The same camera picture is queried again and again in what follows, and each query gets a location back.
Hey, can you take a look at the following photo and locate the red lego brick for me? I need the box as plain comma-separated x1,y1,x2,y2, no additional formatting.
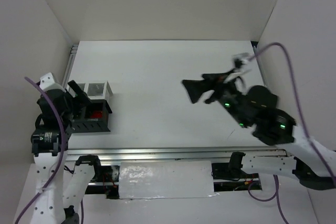
89,110,103,119

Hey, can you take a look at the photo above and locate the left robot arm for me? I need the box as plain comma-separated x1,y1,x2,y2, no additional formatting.
29,73,102,223

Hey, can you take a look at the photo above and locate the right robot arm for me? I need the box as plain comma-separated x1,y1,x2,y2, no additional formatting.
181,72,335,190

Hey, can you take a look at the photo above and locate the white slatted container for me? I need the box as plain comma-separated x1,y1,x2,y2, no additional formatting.
78,81,113,101

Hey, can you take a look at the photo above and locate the black slatted container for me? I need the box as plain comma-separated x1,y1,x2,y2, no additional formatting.
72,99,112,133

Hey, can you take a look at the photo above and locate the silver tape sheet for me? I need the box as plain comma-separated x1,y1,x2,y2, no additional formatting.
119,161,215,199

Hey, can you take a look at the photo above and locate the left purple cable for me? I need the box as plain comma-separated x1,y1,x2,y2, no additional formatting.
14,77,85,224

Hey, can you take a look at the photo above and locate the purple cable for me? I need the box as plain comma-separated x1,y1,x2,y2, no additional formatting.
248,42,336,224
14,77,85,224

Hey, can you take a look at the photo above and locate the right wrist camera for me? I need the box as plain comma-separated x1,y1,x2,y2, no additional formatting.
232,52,254,76

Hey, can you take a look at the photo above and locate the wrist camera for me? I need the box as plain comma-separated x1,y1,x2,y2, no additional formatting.
232,52,254,76
39,72,66,92

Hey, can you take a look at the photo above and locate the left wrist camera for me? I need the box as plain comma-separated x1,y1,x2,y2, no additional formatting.
39,72,66,92

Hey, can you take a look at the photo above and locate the aluminium frame rail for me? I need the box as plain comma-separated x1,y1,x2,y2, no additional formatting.
67,146,287,164

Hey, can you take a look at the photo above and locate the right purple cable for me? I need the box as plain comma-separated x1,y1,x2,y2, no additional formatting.
248,42,336,224

